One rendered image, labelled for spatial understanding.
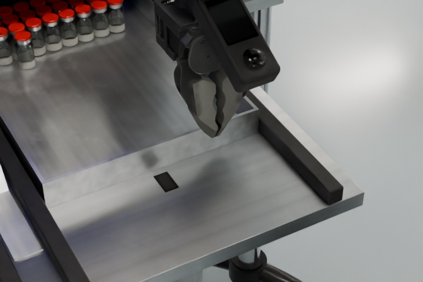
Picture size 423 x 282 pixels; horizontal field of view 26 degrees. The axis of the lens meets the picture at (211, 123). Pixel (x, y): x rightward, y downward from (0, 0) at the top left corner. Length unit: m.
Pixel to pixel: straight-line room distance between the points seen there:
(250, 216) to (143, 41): 0.35
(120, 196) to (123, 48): 0.28
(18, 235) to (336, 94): 1.77
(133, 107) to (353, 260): 1.13
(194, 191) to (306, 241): 1.20
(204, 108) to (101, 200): 0.15
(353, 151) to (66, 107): 1.42
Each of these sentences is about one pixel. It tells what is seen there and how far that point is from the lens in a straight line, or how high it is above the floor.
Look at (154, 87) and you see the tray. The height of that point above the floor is 0.88.
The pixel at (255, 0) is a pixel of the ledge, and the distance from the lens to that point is 1.31.
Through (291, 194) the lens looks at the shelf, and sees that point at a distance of 0.99.
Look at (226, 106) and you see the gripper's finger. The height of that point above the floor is 0.95.
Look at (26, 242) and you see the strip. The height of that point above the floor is 0.88.
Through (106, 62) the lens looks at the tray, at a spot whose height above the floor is 0.88.
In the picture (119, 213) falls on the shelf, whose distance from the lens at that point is 0.97.
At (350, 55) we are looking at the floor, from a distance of 2.79.
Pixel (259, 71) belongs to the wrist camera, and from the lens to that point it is 0.88.
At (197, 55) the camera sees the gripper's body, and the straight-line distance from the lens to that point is 0.93.
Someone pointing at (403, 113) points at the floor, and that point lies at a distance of 2.58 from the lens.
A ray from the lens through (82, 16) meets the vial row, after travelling 1.20.
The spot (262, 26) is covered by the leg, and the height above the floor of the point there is 0.72.
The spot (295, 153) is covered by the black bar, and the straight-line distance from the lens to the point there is 1.01.
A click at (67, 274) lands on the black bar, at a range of 0.88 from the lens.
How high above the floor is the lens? 1.55
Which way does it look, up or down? 38 degrees down
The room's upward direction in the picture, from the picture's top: straight up
